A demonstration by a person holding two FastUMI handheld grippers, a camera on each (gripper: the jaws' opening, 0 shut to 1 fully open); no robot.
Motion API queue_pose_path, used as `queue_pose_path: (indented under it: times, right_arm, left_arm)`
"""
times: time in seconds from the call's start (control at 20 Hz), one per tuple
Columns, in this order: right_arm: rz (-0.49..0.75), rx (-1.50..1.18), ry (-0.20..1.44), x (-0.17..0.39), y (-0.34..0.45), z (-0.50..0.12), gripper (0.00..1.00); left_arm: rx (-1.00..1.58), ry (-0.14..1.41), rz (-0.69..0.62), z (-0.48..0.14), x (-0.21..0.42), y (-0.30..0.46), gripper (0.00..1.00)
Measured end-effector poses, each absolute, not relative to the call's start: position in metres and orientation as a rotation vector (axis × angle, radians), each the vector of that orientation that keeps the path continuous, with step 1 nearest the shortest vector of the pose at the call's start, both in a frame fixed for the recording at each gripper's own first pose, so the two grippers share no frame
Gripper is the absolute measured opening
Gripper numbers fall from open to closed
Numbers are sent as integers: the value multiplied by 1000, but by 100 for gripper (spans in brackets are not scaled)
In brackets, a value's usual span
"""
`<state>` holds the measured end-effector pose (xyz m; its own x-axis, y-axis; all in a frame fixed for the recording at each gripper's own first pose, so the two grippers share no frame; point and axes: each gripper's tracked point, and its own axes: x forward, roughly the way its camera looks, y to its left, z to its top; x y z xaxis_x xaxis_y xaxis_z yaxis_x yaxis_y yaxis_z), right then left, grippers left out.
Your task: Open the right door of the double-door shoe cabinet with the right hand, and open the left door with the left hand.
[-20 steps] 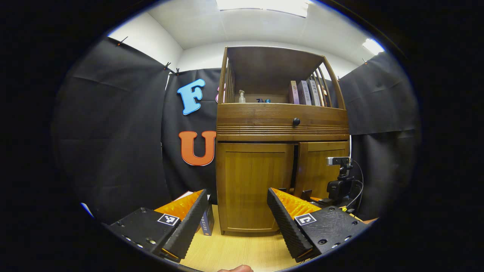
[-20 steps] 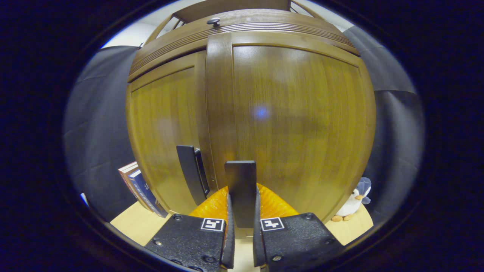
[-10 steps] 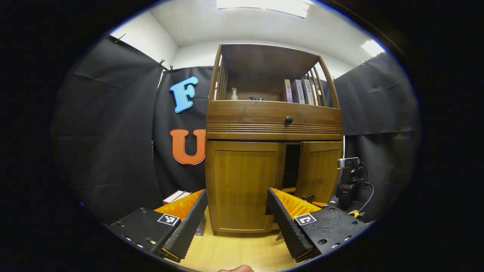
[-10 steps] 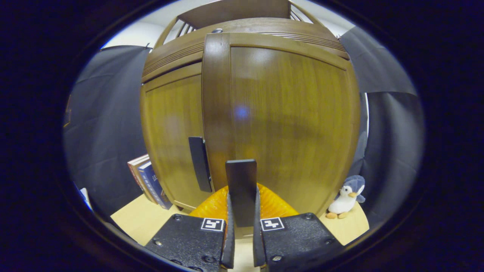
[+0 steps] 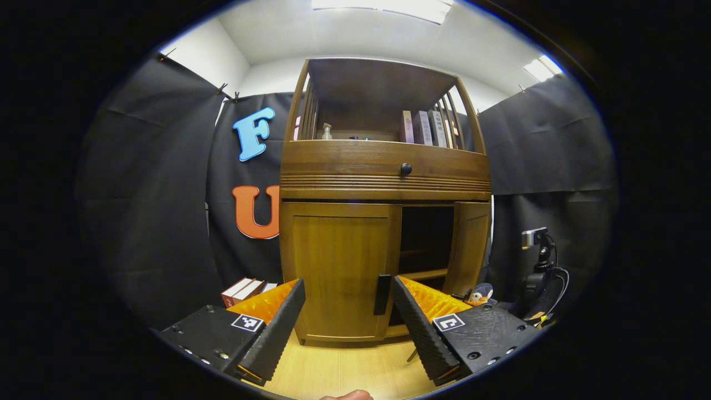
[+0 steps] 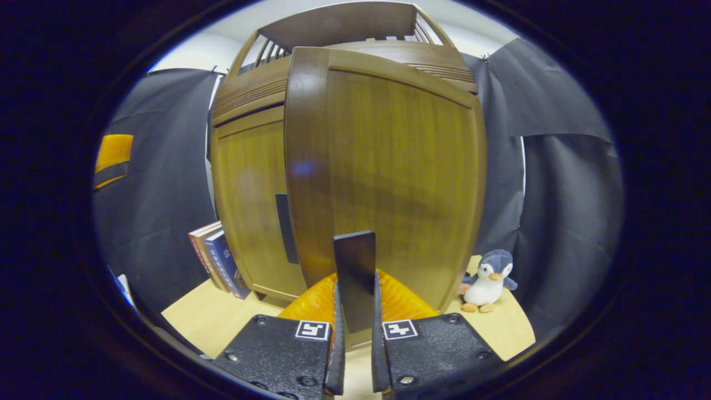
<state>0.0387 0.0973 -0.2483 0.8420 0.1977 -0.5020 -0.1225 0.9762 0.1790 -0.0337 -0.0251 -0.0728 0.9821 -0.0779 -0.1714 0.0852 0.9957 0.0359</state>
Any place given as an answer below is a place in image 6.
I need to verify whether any wooden cabinet door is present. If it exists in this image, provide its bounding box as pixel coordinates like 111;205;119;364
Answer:
210;106;307;303
284;46;488;335

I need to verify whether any white blue-edged object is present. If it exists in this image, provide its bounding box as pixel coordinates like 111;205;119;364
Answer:
108;266;138;311

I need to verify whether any red-brown book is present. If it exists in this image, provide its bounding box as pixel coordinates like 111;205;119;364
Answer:
188;221;223;292

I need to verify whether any black backdrop cloth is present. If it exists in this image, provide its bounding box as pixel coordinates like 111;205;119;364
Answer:
92;38;625;356

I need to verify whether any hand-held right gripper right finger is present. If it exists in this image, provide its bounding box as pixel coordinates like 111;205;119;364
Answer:
370;269;504;400

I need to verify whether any wooden double-door shoe cabinet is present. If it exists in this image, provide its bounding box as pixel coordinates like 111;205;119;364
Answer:
210;1;479;307

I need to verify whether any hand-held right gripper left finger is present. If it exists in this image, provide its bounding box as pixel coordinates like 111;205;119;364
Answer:
213;272;347;400

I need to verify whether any penguin plush toy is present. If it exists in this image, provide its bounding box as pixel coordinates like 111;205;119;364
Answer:
460;249;519;314

